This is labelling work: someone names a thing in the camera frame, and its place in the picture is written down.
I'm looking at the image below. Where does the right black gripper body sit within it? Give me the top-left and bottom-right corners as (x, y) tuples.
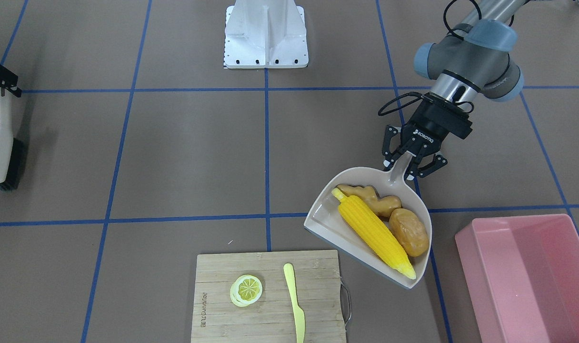
(0, 64), (22, 98)

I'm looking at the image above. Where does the yellow toy corn cob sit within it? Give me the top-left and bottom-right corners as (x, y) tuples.
(332, 188), (416, 280)

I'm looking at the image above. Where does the beige hand brush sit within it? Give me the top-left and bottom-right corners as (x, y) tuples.
(0, 89), (26, 192)

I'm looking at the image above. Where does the yellow toy lemon slice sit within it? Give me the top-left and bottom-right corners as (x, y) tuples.
(230, 275), (263, 307)

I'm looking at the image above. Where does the yellow toy knife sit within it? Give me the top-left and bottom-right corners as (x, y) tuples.
(283, 263), (306, 343)

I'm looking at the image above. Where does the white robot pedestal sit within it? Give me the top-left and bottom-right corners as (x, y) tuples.
(223, 0), (309, 69)

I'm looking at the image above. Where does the pink plastic bin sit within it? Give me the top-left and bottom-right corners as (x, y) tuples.
(455, 213), (579, 343)

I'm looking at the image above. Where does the brown toy potato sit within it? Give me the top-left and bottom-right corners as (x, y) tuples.
(389, 208), (429, 258)

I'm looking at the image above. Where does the tan toy ginger root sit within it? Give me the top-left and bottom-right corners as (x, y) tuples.
(337, 184), (403, 219)

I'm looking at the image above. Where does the beige plastic dustpan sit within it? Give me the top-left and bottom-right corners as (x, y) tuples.
(303, 152), (432, 289)

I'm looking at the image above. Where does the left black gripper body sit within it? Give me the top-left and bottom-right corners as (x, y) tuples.
(403, 93), (472, 160)

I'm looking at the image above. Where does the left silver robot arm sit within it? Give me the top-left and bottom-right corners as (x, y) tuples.
(382, 0), (526, 180)

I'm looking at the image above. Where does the wooden cutting board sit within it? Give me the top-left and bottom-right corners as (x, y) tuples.
(190, 250), (347, 343)

